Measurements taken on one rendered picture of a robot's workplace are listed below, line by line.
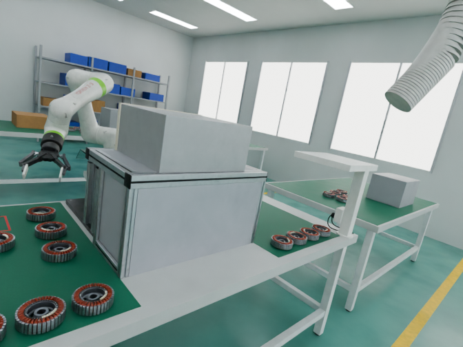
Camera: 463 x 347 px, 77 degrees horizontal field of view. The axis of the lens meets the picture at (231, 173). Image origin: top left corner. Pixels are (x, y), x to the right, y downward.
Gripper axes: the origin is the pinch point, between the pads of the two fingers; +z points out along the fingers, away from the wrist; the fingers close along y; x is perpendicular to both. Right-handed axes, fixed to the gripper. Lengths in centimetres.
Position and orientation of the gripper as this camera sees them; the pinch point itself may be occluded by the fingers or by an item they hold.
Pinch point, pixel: (42, 176)
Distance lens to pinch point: 153.2
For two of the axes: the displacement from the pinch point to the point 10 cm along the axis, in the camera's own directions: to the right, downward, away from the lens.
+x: 3.4, -7.0, -6.2
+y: -9.1, -0.9, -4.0
